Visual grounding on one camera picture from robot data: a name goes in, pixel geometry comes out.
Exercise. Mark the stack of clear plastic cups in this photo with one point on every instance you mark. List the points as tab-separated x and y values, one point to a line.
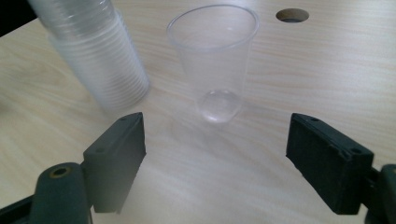
96	56

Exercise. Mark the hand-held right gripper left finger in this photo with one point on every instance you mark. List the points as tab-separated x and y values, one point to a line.
115	161

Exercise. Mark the single clear plastic cup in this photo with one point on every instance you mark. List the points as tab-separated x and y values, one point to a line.
214	62

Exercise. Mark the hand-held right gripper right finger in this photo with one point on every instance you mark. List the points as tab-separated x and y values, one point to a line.
330	165

